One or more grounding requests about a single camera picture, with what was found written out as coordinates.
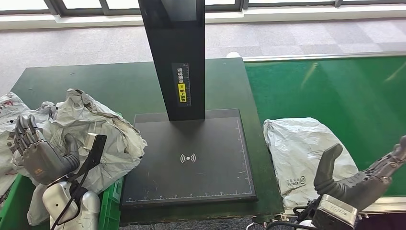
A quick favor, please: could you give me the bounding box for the dark window frame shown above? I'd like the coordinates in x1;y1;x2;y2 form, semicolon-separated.
0;0;406;18

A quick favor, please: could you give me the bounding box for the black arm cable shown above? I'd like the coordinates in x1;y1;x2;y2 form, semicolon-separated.
247;206;318;230
50;171;90;230

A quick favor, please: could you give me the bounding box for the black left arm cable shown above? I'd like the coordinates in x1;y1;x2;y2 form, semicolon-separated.
50;171;90;230

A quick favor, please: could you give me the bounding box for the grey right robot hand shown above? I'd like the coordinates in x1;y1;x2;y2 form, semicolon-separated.
313;136;406;212

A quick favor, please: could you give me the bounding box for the dark green table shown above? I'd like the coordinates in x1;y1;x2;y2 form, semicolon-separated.
11;58;284;224

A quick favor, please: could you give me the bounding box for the grey parcel bag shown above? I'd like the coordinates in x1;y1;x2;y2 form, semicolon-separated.
9;101;61;173

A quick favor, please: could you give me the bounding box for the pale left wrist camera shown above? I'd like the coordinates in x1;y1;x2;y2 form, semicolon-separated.
83;132;99;151

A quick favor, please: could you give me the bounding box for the dark machine screen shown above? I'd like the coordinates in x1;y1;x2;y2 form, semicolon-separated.
160;0;197;21

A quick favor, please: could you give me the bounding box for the pale parcel bag brown edge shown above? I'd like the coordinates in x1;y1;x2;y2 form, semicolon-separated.
27;89;148;227

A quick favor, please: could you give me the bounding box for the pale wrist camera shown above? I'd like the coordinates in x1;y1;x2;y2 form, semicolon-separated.
312;194;359;230
83;132;99;151

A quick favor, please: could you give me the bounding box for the black yellow ruler label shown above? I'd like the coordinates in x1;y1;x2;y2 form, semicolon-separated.
171;62;192;108

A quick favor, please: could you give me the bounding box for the black left camera bracket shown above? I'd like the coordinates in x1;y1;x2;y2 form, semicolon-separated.
65;134;108;183

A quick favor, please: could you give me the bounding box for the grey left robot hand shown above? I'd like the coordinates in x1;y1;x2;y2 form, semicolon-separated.
7;115;80;186

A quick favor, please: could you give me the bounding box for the white bag red print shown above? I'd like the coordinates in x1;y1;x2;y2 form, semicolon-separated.
0;92;33;204

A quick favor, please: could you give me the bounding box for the green plastic crate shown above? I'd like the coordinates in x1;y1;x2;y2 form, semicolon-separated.
0;173;124;230

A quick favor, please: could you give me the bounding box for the black inbound scanner machine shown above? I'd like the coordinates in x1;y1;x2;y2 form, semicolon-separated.
120;0;258;208

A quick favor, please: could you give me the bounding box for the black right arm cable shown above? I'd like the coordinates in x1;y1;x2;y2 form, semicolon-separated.
247;206;318;230

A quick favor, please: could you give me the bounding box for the green conveyor belt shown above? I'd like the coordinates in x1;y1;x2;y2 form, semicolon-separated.
245;56;406;197

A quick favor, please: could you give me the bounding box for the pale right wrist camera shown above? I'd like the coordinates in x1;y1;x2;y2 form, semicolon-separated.
312;194;359;230

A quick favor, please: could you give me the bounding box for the pale printed parcel bag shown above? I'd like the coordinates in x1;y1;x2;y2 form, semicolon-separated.
262;118;359;208

